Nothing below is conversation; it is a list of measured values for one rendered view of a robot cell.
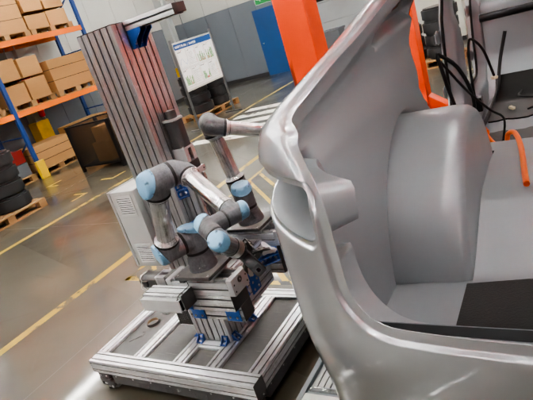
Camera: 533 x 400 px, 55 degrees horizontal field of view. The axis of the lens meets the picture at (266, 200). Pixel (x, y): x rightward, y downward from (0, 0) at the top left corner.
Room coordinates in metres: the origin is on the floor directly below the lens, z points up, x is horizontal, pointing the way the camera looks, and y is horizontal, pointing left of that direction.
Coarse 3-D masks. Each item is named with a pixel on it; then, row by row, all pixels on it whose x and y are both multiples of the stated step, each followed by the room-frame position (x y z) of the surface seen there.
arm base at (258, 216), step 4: (256, 204) 2.73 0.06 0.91; (252, 208) 2.70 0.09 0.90; (256, 208) 2.71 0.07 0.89; (252, 212) 2.69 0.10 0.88; (256, 212) 2.70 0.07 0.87; (260, 212) 2.72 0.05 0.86; (252, 216) 2.69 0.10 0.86; (256, 216) 2.68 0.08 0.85; (260, 216) 2.70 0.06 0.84; (244, 220) 2.68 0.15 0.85; (248, 220) 2.67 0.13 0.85; (252, 220) 2.67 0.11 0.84; (256, 220) 2.68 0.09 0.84; (260, 220) 2.69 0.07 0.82; (240, 224) 2.71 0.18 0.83; (244, 224) 2.68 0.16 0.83; (248, 224) 2.67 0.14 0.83; (252, 224) 2.67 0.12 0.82
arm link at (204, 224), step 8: (200, 216) 1.82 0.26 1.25; (208, 216) 1.82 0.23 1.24; (216, 216) 1.81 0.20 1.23; (224, 216) 1.81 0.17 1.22; (200, 224) 1.79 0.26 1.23; (208, 224) 1.78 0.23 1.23; (216, 224) 1.78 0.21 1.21; (224, 224) 1.80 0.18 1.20; (200, 232) 1.78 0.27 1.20; (208, 232) 1.75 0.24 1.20
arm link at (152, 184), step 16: (144, 176) 2.06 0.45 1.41; (160, 176) 2.07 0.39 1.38; (176, 176) 2.10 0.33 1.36; (144, 192) 2.06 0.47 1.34; (160, 192) 2.07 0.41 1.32; (160, 208) 2.12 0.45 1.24; (160, 224) 2.15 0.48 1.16; (160, 240) 2.20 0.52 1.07; (176, 240) 2.22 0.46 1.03; (160, 256) 2.19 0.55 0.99; (176, 256) 2.23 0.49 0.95
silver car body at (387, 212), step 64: (384, 0) 1.62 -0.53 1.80; (448, 0) 3.02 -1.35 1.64; (512, 0) 3.78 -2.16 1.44; (320, 64) 1.37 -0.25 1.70; (384, 64) 1.90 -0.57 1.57; (448, 64) 2.99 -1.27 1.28; (512, 64) 3.74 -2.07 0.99; (320, 128) 1.36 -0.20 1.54; (384, 128) 1.69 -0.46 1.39; (448, 128) 1.67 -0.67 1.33; (512, 128) 2.96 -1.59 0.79; (320, 192) 1.01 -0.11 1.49; (384, 192) 1.57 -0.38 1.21; (448, 192) 1.50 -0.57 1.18; (512, 192) 1.64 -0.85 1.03; (320, 256) 0.96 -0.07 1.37; (384, 256) 1.47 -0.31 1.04; (448, 256) 1.43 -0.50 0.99; (512, 256) 1.41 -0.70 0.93; (320, 320) 1.01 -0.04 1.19; (384, 320) 0.95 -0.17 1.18; (448, 320) 1.24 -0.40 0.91; (512, 320) 1.15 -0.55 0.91; (384, 384) 0.92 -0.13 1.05; (448, 384) 0.80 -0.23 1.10; (512, 384) 0.72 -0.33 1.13
